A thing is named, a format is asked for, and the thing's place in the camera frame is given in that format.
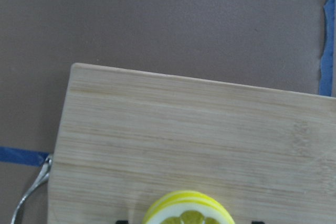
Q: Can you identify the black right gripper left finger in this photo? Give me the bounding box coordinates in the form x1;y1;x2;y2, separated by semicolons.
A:
115;220;128;224

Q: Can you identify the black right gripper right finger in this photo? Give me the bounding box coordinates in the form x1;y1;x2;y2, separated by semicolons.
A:
251;221;264;224

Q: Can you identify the bamboo cutting board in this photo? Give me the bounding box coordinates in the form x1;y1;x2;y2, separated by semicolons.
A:
47;63;335;223

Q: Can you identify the yellow lemon slice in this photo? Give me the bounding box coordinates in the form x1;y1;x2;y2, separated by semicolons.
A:
142;190;234;223

